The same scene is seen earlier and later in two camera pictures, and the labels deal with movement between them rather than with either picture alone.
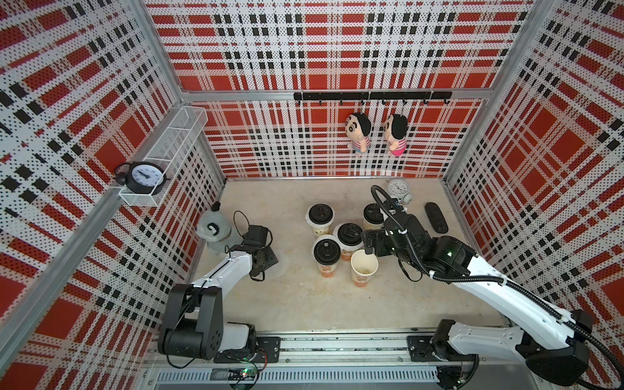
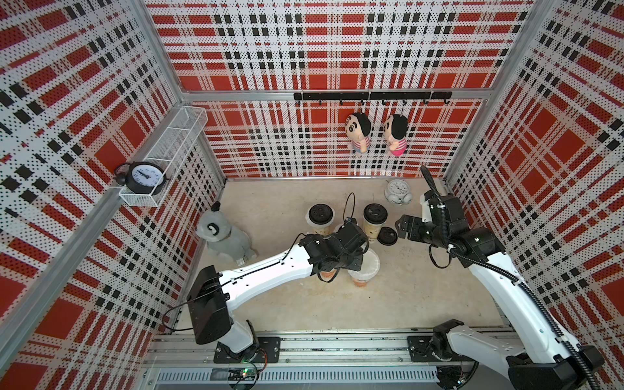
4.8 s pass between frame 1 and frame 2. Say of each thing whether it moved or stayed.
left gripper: moved
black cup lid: stayed
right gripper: moved
